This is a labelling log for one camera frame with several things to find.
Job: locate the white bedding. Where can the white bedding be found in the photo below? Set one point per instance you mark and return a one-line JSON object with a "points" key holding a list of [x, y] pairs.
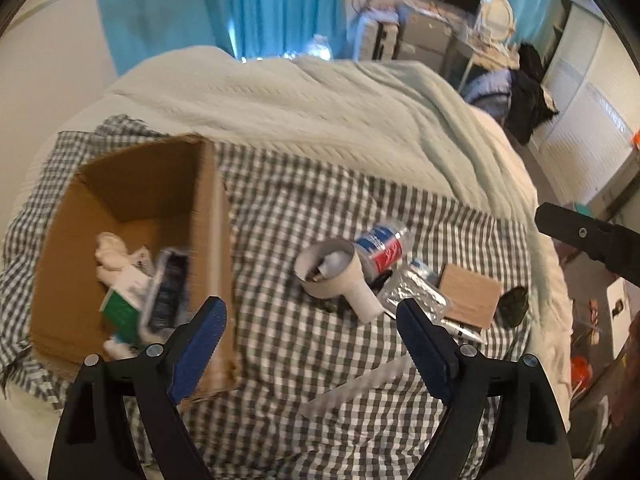
{"points": [[550, 300]]}

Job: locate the blue white garment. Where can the blue white garment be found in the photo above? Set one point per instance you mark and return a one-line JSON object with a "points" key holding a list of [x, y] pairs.
{"points": [[487, 92]]}

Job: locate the grey white checked cloth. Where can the grey white checked cloth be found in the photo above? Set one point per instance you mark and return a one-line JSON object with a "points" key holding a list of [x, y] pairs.
{"points": [[300, 200]]}

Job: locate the green white carton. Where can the green white carton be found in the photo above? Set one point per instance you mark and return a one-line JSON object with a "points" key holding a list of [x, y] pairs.
{"points": [[122, 305]]}

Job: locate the crumpled white cloth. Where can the crumpled white cloth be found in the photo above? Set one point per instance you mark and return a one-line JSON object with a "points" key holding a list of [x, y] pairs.
{"points": [[112, 255]]}

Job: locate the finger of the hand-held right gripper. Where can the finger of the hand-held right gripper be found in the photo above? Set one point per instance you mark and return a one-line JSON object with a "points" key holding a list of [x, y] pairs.
{"points": [[580, 232]]}

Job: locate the silver foil packet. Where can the silver foil packet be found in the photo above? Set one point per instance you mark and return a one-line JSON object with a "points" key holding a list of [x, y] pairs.
{"points": [[412, 292]]}

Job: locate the pile of dark clothes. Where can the pile of dark clothes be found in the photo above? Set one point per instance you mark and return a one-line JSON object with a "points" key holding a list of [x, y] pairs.
{"points": [[532, 90]]}

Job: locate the round white mirror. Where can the round white mirror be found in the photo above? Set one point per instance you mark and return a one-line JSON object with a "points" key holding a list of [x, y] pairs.
{"points": [[499, 20]]}

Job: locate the grey cabinet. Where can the grey cabinet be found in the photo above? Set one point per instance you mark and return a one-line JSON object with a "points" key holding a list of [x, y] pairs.
{"points": [[425, 35]]}

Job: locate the white tube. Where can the white tube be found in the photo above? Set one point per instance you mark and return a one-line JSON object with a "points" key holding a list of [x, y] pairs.
{"points": [[367, 302]]}

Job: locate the white plastic strip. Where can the white plastic strip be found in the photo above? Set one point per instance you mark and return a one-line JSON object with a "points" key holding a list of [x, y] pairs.
{"points": [[355, 387]]}

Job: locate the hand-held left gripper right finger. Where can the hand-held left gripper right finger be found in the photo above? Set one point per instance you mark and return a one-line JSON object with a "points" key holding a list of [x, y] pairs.
{"points": [[425, 350]]}

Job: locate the brown cardboard box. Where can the brown cardboard box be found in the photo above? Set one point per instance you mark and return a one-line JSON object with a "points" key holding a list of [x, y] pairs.
{"points": [[210, 220]]}

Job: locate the pale green knitted blanket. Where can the pale green knitted blanket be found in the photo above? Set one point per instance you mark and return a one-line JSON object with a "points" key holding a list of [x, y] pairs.
{"points": [[325, 105]]}

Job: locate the plastic bottle red blue label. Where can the plastic bottle red blue label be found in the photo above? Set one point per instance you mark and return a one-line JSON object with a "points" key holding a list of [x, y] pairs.
{"points": [[382, 249]]}

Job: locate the flat brown cardboard piece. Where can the flat brown cardboard piece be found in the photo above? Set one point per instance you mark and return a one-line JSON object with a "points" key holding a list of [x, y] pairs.
{"points": [[470, 295]]}

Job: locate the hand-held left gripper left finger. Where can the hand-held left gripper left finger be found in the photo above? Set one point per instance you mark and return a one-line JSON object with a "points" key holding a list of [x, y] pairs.
{"points": [[200, 345]]}

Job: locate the white wardrobe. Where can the white wardrobe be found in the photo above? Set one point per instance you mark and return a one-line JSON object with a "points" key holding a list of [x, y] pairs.
{"points": [[585, 90]]}

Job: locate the white tape roll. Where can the white tape roll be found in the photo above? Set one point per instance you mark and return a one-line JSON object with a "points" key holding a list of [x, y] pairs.
{"points": [[345, 272]]}

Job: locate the small dark object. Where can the small dark object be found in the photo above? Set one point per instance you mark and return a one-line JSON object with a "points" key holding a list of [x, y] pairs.
{"points": [[515, 306]]}

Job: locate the clear water bottle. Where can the clear water bottle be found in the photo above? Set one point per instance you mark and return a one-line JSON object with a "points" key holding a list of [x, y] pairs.
{"points": [[318, 47]]}

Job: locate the dark blue packet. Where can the dark blue packet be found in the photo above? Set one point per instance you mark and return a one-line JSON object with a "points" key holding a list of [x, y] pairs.
{"points": [[170, 290]]}

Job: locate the silver pen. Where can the silver pen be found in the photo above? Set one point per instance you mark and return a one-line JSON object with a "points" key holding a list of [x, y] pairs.
{"points": [[465, 332]]}

